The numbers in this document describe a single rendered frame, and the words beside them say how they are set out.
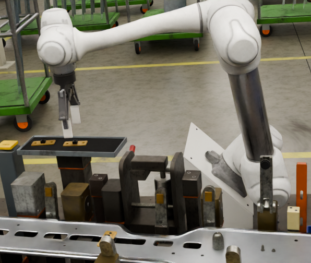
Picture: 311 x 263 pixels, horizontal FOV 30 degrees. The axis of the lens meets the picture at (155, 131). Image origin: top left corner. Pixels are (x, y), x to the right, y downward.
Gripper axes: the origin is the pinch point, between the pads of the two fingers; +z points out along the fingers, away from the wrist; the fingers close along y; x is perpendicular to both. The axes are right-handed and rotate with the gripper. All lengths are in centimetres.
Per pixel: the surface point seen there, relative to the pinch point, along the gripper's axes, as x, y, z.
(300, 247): -73, -44, 23
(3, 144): 27.5, 2.9, 6.6
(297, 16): -155, 623, 95
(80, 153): -4.0, -8.6, 6.7
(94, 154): -8.9, -9.4, 6.7
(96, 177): -10.2, -15.4, 12.6
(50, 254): -0.5, -44.2, 23.1
